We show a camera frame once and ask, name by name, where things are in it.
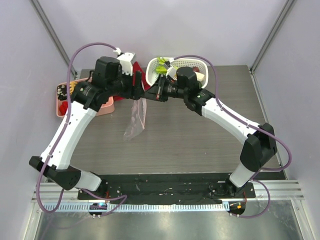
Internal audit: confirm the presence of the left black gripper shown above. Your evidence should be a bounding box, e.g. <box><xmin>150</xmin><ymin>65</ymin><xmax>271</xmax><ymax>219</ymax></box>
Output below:
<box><xmin>106</xmin><ymin>67</ymin><xmax>144</xmax><ymax>100</ymax></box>

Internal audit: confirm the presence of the clear zip top bag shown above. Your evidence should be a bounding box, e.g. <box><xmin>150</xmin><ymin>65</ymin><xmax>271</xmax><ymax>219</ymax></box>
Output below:
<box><xmin>123</xmin><ymin>98</ymin><xmax>147</xmax><ymax>142</ymax></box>

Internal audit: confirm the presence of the toy purple onion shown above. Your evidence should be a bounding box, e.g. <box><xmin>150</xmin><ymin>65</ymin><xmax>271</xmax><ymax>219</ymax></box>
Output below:
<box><xmin>192</xmin><ymin>66</ymin><xmax>200</xmax><ymax>73</ymax></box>

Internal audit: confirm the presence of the toy celery leek stalk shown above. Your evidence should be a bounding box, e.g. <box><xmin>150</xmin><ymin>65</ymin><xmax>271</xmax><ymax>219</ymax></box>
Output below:
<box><xmin>155</xmin><ymin>57</ymin><xmax>208</xmax><ymax>85</ymax></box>

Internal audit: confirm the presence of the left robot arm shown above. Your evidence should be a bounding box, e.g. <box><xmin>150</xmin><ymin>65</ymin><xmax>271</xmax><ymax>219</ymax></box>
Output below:
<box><xmin>29</xmin><ymin>52</ymin><xmax>144</xmax><ymax>200</ymax></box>

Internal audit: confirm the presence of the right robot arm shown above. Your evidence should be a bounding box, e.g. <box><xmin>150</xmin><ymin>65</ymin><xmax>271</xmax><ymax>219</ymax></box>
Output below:
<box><xmin>144</xmin><ymin>67</ymin><xmax>277</xmax><ymax>198</ymax></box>

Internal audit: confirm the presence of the white perforated plastic basket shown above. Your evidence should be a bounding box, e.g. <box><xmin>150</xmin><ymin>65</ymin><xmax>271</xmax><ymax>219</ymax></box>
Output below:
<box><xmin>145</xmin><ymin>57</ymin><xmax>209</xmax><ymax>89</ymax></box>

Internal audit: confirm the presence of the pink compartment tray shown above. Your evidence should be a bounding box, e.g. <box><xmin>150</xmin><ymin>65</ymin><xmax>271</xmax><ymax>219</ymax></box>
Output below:
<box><xmin>55</xmin><ymin>77</ymin><xmax>116</xmax><ymax>118</ymax></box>

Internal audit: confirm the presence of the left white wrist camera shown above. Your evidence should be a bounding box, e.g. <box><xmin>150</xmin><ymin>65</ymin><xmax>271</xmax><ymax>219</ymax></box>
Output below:
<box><xmin>113</xmin><ymin>47</ymin><xmax>136</xmax><ymax>76</ymax></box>

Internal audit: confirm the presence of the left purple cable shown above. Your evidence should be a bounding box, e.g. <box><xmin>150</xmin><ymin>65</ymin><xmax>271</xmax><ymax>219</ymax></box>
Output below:
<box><xmin>35</xmin><ymin>42</ymin><xmax>128</xmax><ymax>216</ymax></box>

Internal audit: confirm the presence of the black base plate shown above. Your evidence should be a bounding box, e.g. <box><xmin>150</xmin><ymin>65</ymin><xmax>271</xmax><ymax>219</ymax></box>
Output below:
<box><xmin>77</xmin><ymin>171</ymin><xmax>256</xmax><ymax>206</ymax></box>

